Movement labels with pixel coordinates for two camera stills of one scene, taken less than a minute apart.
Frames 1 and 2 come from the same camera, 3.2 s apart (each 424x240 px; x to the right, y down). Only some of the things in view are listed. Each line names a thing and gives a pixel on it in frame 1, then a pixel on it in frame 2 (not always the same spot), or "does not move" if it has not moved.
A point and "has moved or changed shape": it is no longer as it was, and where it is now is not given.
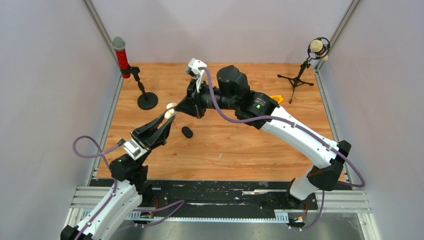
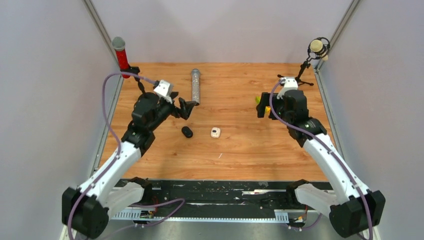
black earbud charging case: x=187 y=132 does not move
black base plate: x=231 y=195 does not move
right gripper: x=192 y=107 → x=264 y=101
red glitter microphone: x=119 y=44 does not move
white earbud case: x=171 y=112 has moved or changed shape
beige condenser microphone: x=317 y=46 does not move
